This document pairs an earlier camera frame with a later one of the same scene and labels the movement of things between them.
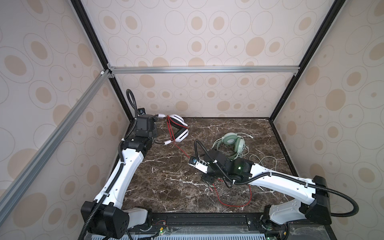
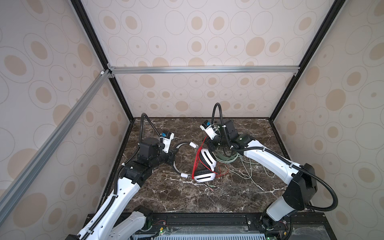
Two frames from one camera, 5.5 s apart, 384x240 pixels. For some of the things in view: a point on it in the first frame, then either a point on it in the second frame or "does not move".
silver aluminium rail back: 294,70 does not move
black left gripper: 156,130 to 171,153
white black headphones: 178,122 to 207,175
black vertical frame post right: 334,9 does not move
